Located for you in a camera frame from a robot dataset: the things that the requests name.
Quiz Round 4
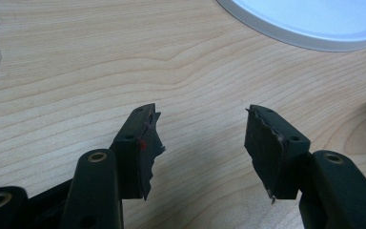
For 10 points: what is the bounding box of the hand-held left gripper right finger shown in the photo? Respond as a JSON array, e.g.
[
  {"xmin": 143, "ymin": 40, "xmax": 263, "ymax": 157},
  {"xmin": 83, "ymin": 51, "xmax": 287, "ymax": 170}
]
[{"xmin": 244, "ymin": 104, "xmax": 366, "ymax": 229}]

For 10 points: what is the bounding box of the white round plate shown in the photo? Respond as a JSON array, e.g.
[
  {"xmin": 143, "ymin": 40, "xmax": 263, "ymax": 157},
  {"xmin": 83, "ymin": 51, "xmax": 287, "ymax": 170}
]
[{"xmin": 215, "ymin": 0, "xmax": 366, "ymax": 52}]

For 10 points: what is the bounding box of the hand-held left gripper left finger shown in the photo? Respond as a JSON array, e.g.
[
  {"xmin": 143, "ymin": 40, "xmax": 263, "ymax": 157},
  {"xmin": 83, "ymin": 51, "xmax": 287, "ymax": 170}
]
[{"xmin": 59, "ymin": 102, "xmax": 167, "ymax": 229}]

